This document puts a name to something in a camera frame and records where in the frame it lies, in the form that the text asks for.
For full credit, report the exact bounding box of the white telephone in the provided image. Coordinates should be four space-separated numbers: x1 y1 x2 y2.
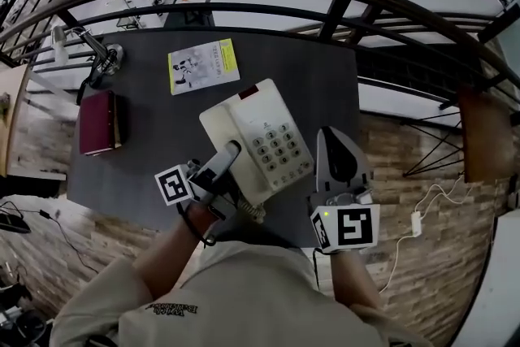
198 77 316 225

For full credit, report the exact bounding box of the black gripper wrist strap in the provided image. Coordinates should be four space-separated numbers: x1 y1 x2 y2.
175 202 219 248

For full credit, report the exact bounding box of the black lamp cable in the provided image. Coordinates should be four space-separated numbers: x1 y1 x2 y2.
76 52 117 106

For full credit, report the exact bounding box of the dark grey table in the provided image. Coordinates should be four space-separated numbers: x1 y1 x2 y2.
66 29 363 249

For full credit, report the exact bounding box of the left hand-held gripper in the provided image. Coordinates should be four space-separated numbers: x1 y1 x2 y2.
154 140 243 223

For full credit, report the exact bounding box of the black flat device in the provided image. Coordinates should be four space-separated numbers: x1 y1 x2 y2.
0 212 32 235

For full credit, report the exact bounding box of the black floor cable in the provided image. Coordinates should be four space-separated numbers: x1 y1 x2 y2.
0 200 100 275

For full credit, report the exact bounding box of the dark red notebook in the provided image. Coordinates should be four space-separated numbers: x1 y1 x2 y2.
78 89 128 157

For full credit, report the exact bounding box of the person's right forearm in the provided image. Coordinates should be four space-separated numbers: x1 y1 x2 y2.
327 249 385 310

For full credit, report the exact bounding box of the person's left forearm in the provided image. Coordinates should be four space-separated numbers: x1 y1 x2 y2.
132 202 221 301

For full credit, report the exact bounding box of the person's beige shirt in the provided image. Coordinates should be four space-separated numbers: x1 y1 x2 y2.
49 239 436 347

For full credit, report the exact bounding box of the white power adapter with cable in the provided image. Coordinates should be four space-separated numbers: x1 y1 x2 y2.
377 173 476 294

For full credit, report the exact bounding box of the light wooden side table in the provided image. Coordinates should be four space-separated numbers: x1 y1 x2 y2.
0 63 33 177

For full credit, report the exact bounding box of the white and yellow booklet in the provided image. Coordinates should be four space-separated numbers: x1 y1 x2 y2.
167 37 241 97

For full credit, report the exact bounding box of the brown wooden chair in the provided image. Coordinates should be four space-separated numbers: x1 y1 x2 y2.
401 85 516 184

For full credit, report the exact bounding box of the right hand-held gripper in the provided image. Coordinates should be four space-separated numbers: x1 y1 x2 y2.
306 125 381 255

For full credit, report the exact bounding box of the silver desk lamp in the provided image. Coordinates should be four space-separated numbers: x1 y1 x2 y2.
50 24 125 77

